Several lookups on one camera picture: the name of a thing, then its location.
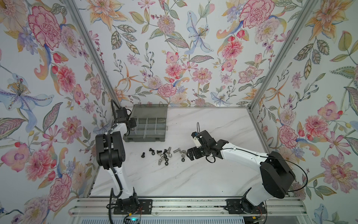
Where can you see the right aluminium corner post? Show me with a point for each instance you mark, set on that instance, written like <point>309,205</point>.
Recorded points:
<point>298,25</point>

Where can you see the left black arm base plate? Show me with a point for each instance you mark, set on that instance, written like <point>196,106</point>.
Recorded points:
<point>127,206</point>

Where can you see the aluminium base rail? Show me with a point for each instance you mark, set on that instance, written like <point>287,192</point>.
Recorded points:
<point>191,206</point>

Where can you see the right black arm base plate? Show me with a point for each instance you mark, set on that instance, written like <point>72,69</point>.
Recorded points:
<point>239,206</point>

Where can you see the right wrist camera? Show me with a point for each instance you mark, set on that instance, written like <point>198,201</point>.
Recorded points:
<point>195,139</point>

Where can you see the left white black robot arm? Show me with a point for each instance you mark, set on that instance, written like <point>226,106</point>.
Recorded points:
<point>111,152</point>

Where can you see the left aluminium corner post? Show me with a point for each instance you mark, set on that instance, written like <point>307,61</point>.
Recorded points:
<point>84,33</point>

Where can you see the aluminium corner post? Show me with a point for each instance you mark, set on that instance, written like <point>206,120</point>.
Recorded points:
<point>84,33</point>
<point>298,25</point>

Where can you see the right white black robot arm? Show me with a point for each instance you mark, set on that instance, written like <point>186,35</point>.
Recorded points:
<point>276,175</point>

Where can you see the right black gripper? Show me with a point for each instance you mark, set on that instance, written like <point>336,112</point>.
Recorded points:
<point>194,150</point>

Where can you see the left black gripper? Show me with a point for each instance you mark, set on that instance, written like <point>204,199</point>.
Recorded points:
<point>132,123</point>

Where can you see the grey plastic organizer box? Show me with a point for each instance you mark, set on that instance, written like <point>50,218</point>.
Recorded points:
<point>151,123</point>

